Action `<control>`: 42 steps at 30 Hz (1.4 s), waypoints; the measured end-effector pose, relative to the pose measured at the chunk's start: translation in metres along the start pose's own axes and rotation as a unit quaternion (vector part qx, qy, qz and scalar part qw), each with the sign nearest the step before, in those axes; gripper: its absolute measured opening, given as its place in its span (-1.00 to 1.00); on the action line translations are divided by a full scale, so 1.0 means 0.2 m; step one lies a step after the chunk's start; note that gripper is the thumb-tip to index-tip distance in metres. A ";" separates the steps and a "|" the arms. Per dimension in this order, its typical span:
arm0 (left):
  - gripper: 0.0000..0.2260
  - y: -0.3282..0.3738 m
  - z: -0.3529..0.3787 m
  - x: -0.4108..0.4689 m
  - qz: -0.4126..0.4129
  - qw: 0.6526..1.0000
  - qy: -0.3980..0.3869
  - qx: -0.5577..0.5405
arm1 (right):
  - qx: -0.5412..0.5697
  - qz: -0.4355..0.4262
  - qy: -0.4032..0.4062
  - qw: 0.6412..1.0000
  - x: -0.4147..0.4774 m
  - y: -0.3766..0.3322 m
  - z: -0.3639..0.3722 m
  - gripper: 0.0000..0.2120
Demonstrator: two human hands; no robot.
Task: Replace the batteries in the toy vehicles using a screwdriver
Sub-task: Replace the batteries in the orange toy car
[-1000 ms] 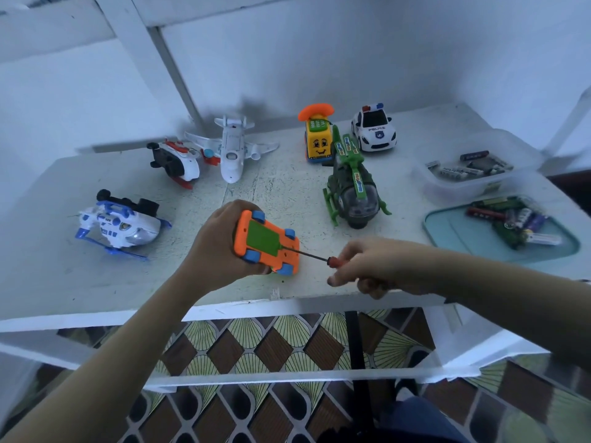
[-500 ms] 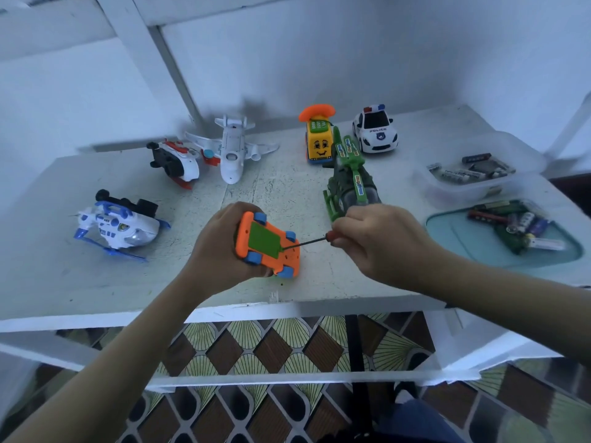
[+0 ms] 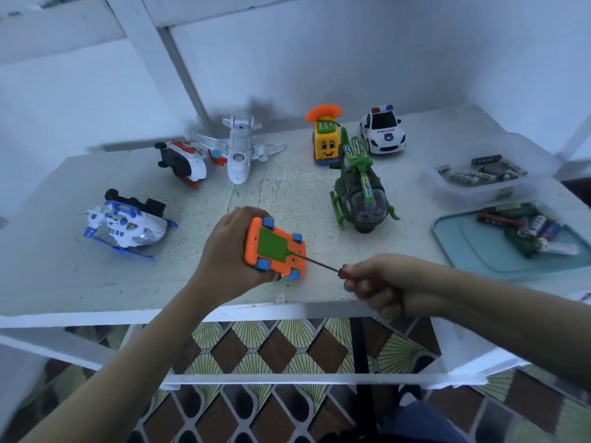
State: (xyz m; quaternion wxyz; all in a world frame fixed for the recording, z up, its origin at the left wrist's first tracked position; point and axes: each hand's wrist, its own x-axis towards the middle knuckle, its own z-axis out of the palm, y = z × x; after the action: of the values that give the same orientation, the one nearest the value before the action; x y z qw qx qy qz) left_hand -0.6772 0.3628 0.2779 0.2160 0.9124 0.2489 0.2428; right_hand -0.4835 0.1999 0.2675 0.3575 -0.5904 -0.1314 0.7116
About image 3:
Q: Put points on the person's right hand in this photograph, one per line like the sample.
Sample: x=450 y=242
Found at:
x=397 y=283

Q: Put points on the person's left hand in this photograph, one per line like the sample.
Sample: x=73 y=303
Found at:
x=226 y=258

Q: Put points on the green orange toy car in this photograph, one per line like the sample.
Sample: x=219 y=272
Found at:
x=272 y=246

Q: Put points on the green battery cover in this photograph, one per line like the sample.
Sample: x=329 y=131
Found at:
x=273 y=244

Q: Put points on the red screwdriver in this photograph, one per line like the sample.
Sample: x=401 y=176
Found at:
x=323 y=264

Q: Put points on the teal container lid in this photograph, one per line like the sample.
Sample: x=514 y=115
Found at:
x=471 y=249

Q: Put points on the dark green toy helicopter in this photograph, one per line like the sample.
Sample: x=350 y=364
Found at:
x=360 y=193

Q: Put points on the white blue toy vehicle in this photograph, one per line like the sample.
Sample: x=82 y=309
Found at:
x=129 y=226

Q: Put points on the clear plastic container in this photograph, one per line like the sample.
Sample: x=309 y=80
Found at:
x=443 y=191

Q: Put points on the red white toy vehicle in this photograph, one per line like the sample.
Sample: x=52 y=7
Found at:
x=183 y=163

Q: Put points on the white toy airplane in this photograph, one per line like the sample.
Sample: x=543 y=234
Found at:
x=238 y=152

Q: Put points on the heap of mixed batteries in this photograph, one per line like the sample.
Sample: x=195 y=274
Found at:
x=480 y=170

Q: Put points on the pile of batteries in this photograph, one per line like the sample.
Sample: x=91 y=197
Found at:
x=531 y=230

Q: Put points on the black white toy car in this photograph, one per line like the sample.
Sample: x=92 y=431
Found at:
x=383 y=133

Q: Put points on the yellow orange toy car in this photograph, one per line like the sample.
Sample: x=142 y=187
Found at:
x=325 y=141

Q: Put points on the person's left forearm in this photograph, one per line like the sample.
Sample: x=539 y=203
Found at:
x=111 y=373

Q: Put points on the person's right forearm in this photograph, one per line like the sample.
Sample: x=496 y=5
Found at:
x=522 y=313

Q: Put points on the person's dark trousers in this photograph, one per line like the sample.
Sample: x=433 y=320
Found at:
x=406 y=427

